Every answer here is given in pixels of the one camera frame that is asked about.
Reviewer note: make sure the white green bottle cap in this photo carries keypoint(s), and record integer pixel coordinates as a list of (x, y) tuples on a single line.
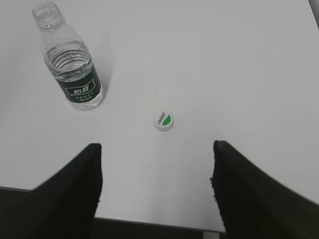
[(163, 121)]

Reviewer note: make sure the clear cestbon water bottle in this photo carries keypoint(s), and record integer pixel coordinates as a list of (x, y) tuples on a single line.
[(67, 58)]

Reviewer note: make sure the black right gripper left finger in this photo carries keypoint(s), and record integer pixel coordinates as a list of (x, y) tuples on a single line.
[(63, 207)]

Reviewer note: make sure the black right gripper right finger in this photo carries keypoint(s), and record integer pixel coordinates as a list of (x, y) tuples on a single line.
[(253, 205)]

